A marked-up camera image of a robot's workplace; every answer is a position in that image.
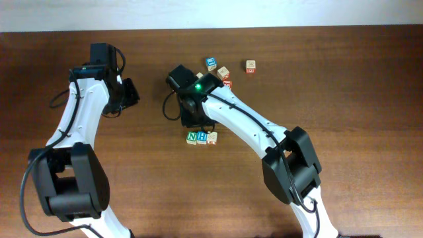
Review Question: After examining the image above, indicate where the blue top wooden block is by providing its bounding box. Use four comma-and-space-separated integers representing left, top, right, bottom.
206, 57, 217, 71

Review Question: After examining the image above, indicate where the green N wooden block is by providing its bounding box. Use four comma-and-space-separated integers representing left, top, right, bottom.
186, 132, 197, 145

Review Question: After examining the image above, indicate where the number 2 wooden block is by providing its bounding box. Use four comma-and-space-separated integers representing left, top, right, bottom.
206, 132, 218, 145

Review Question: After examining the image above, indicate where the far right red block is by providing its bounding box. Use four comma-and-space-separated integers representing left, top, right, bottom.
245, 59, 256, 73

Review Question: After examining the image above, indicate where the blue H wooden block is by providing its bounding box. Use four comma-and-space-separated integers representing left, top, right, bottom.
196, 132, 208, 145

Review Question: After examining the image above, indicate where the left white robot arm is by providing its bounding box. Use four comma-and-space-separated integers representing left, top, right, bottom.
19, 43, 139, 237

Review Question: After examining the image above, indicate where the plain top red-side block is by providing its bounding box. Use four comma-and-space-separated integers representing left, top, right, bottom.
217, 66, 230, 81

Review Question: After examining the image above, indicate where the red R wooden block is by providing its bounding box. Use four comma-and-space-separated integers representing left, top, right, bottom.
223, 81, 233, 89

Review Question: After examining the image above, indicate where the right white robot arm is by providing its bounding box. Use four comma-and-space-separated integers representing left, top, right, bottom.
166, 65, 340, 237

